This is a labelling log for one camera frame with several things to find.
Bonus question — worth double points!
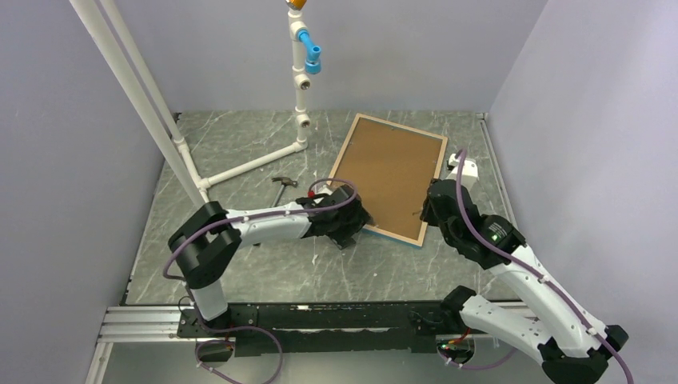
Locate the blue picture frame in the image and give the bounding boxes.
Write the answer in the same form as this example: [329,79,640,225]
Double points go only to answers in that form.
[329,114,448,248]

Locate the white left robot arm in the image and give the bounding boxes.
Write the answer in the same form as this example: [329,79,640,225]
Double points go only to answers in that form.
[167,184,373,336]

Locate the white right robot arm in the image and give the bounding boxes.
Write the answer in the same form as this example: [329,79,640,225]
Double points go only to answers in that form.
[421,179,628,383]

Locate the steel claw hammer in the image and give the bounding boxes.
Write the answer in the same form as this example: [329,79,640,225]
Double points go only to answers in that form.
[259,176,298,221]

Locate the blue pipe fitting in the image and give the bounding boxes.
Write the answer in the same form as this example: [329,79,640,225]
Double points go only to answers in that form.
[297,29,322,75]

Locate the white pvc pipe stand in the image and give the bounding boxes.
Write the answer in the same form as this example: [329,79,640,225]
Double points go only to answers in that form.
[70,0,323,210]

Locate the orange pipe cap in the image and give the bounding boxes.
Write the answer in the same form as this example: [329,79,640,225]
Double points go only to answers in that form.
[286,0,307,11]

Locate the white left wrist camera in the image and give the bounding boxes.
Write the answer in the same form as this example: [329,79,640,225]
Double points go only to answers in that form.
[307,190,329,200]

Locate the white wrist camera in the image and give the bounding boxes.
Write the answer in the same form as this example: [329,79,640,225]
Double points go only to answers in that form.
[307,190,329,200]
[445,154,479,190]

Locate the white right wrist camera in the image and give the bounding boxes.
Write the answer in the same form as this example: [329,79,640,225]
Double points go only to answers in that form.
[445,154,479,190]

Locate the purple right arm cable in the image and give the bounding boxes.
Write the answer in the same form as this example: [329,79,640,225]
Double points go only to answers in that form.
[437,149,634,384]

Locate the aluminium table edge rail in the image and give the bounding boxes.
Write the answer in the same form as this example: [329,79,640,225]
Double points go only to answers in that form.
[472,112,539,319]

